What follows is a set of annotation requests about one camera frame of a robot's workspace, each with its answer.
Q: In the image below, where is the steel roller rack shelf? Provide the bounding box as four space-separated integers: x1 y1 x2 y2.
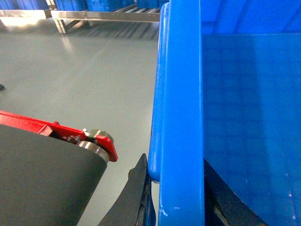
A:
0 0 160 34

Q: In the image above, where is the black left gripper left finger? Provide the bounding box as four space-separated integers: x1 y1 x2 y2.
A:
98 154 156 226

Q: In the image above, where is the black conveyor belt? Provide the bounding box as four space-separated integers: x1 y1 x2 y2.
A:
0 125 107 226

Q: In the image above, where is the steel conveyor end roller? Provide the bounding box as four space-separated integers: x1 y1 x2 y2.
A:
78 129 118 163

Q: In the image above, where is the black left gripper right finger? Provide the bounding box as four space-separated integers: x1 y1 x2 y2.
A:
204 160 267 226

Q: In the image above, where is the red conveyor side frame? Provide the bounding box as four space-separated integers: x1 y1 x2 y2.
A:
0 111 118 162

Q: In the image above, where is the blue crate on rack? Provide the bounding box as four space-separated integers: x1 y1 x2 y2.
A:
55 0 135 12

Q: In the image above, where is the large blue plastic crate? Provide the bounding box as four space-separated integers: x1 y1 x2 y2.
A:
149 0 301 226

